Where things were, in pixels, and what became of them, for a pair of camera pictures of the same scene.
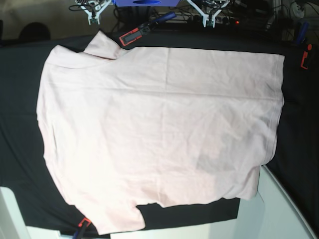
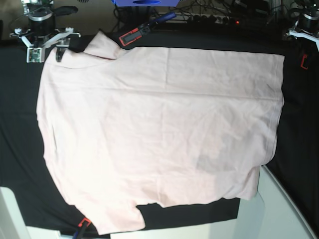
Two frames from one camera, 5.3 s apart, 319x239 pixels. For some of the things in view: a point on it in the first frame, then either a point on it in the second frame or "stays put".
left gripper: [93, 8] → [41, 33]
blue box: [146, 3] stays put
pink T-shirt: [127, 127] stays put
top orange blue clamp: [136, 34] stays put
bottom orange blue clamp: [84, 223] stays put
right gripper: [209, 8] → [306, 27]
